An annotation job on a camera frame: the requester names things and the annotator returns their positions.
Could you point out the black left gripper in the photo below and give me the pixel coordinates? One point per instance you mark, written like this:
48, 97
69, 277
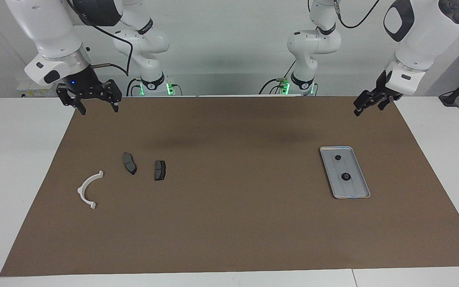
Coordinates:
387, 91

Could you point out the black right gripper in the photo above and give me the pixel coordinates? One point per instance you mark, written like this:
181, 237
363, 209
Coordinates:
82, 81

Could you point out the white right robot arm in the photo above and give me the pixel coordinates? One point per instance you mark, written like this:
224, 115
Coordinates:
46, 28

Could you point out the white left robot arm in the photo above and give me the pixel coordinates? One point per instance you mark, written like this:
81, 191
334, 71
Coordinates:
428, 36

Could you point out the silver metal tray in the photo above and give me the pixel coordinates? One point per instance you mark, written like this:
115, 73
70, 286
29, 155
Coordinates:
353, 189

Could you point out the white box with yellow labels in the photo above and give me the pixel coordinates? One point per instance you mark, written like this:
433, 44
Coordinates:
26, 91

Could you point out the dark grey brake pad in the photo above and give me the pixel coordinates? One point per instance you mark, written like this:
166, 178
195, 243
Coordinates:
128, 163
159, 170

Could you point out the small metal connector plug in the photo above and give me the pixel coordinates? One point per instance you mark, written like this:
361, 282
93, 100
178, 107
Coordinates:
281, 79

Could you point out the brown table mat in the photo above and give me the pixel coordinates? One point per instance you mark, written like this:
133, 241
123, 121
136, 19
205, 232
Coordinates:
233, 207

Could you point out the white curved plastic bracket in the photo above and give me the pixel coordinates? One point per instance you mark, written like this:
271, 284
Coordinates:
82, 191

